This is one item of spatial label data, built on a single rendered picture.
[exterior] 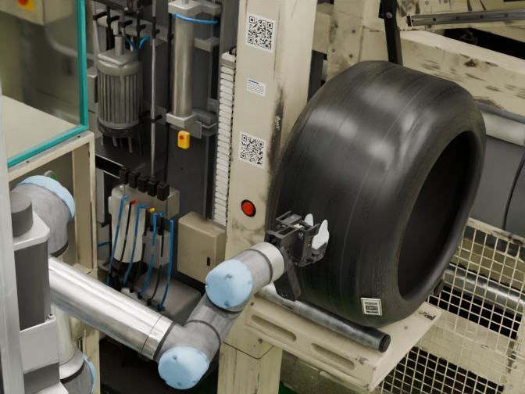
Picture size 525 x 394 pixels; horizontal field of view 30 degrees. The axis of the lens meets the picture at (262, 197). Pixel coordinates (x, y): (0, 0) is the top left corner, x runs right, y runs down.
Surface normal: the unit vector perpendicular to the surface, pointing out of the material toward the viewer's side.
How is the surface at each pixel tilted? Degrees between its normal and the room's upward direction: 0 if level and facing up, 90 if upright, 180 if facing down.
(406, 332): 0
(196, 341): 22
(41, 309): 90
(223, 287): 83
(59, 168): 90
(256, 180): 90
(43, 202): 40
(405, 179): 60
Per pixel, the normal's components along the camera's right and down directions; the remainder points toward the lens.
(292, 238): 0.82, 0.33
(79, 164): -0.57, 0.39
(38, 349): 0.57, 0.45
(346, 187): -0.46, -0.08
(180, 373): -0.32, 0.47
